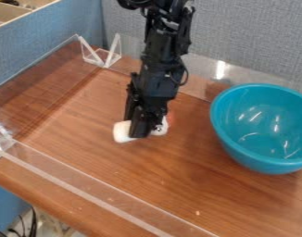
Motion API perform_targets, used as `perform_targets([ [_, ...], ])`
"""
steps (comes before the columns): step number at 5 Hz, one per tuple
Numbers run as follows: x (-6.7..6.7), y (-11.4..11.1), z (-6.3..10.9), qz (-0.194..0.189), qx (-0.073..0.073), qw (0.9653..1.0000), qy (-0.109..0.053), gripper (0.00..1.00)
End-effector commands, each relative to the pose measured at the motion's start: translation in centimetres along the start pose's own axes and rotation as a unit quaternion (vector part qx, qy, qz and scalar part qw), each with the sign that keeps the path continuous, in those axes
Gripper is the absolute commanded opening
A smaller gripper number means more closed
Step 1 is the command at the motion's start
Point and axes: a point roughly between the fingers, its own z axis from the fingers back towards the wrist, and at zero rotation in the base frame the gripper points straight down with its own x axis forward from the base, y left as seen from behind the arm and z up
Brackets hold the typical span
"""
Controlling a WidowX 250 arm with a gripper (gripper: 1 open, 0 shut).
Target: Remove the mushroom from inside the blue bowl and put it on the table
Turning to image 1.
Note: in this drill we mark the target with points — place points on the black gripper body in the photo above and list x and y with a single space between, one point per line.
156 84

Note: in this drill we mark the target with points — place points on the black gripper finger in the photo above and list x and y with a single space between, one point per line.
145 123
131 102

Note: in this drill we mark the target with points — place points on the white brown toy mushroom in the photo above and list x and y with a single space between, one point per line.
121 128

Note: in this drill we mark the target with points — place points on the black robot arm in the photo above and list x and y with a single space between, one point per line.
167 30

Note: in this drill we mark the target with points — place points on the blue plastic bowl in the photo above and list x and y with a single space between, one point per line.
256 120

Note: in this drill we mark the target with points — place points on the clear acrylic barrier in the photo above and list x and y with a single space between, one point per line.
164 186

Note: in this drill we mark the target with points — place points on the wooden shelf box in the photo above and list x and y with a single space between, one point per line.
14 9

